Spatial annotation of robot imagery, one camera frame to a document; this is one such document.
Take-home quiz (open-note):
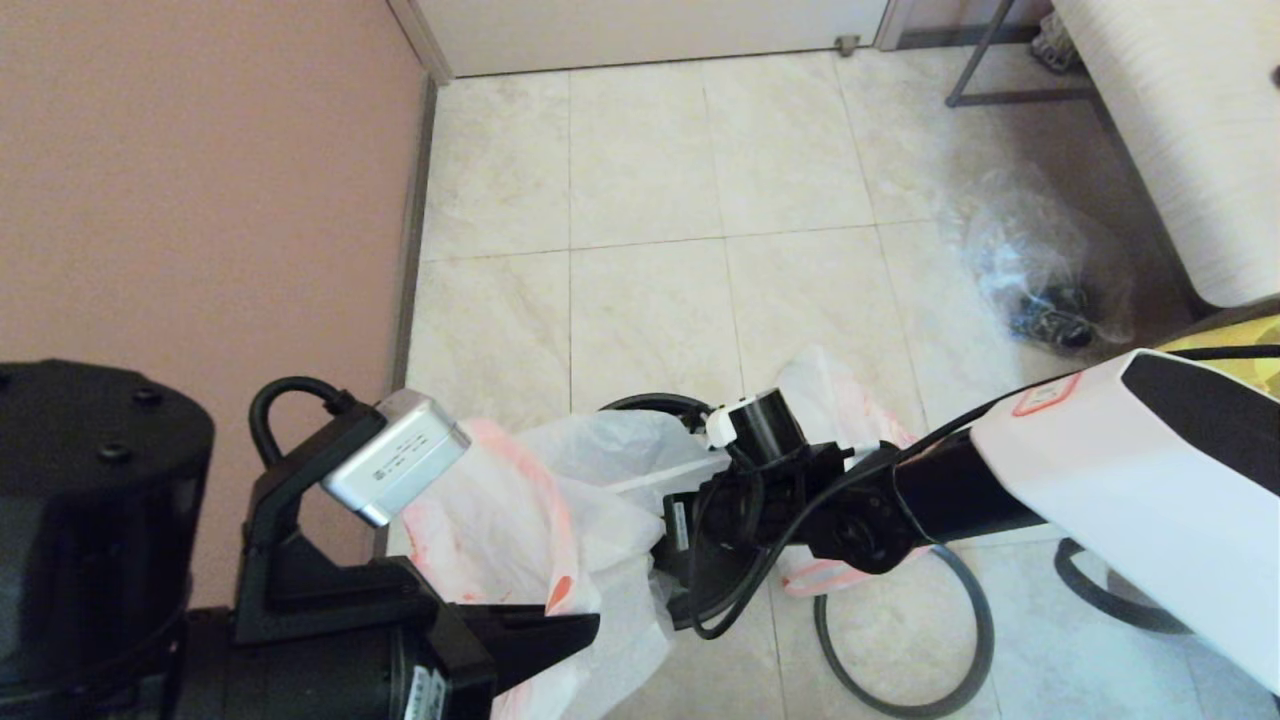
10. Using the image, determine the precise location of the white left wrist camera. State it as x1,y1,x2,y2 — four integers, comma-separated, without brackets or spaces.
320,389,472,529

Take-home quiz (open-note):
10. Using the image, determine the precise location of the clear crumpled plastic bag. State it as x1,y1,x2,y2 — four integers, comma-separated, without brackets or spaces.
945,165,1136,351

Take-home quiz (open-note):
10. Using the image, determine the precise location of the white red plastic bag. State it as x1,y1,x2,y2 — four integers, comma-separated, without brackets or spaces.
775,345,936,598

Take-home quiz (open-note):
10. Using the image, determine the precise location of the yellow fabric bag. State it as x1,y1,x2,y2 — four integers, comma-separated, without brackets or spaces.
1160,318,1280,401

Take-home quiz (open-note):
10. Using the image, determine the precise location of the grey bin rim ring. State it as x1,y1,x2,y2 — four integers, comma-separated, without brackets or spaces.
813,545,997,720

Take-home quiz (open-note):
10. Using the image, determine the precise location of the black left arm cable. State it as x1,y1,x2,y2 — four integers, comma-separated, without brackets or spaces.
248,376,353,467

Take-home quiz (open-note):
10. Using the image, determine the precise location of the white wood-grain table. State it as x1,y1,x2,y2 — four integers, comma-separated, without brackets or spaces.
1050,0,1280,309

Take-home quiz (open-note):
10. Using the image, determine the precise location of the black cable bundle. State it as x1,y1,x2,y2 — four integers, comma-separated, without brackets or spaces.
1008,286,1094,351

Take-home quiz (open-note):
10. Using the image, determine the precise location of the grey patterned shoe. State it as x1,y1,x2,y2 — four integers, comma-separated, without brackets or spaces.
1028,12,1083,79

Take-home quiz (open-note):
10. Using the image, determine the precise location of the white door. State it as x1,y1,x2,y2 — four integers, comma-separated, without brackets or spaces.
418,0,891,81

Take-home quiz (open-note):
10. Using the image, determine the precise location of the black round trash bin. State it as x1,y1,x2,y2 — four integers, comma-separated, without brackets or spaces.
598,393,713,419

